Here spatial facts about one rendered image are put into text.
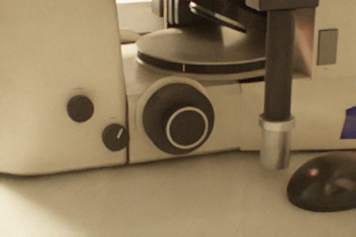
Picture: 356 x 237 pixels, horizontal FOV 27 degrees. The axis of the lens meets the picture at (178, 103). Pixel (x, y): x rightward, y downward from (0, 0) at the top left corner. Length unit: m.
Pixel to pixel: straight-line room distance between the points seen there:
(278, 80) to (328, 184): 0.10
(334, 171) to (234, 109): 0.13
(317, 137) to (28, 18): 0.30
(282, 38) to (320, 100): 0.12
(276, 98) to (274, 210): 0.10
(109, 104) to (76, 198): 0.09
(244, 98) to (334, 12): 0.12
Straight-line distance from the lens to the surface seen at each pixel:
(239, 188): 0.66
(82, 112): 0.65
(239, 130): 0.72
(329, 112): 0.73
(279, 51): 0.64
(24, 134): 0.66
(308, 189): 0.62
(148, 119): 0.65
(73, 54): 0.65
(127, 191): 0.65
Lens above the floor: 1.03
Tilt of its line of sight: 19 degrees down
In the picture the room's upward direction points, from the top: straight up
